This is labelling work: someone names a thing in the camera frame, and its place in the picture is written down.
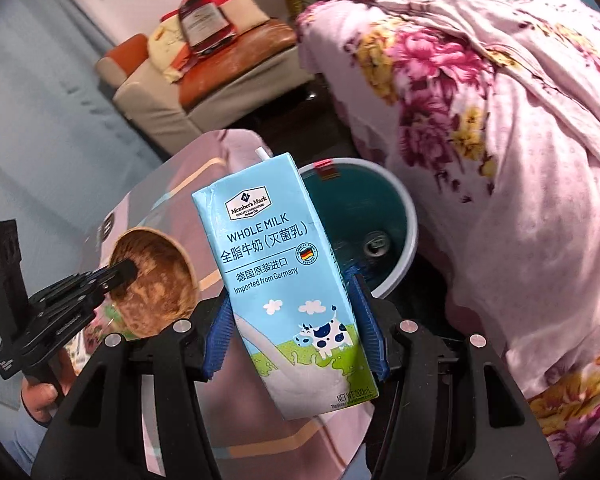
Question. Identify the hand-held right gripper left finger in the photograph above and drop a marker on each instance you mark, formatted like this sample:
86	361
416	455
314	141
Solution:
219	342

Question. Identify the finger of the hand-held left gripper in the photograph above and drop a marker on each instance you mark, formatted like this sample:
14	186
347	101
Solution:
65	322
107	276

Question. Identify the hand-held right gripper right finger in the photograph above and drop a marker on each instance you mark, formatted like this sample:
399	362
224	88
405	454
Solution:
369	327

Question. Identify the brown wooden bowl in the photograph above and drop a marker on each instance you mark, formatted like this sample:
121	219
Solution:
155	285

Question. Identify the light blue milk carton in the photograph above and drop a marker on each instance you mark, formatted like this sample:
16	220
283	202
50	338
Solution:
285	280

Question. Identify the white trash bin teal liner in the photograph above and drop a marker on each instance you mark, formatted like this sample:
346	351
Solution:
360	200

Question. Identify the person's left forearm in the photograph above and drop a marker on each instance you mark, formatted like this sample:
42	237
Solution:
27	440

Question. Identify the person's left hand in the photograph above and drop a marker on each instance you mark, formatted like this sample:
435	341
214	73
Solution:
40	397

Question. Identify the metal drink can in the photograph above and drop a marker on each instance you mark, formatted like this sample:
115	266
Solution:
377	244

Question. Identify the pink grey striped tablecloth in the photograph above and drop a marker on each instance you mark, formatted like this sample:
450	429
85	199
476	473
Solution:
205	175

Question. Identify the small red wrapper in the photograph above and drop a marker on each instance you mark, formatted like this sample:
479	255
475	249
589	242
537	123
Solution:
326	167

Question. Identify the beige sofa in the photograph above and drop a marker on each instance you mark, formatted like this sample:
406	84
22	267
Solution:
145	95

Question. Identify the white drinking straw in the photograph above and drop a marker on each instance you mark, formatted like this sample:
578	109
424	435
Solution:
261	153

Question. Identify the pink floral blanket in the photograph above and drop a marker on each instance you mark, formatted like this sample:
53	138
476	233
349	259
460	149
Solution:
530	160

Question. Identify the cream cushion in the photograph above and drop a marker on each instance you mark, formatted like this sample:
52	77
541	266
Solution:
162	45

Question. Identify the orange leather seat cushion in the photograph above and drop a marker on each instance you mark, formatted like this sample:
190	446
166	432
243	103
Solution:
250	52

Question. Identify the red gift bag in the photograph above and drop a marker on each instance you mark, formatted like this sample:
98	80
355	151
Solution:
205	20

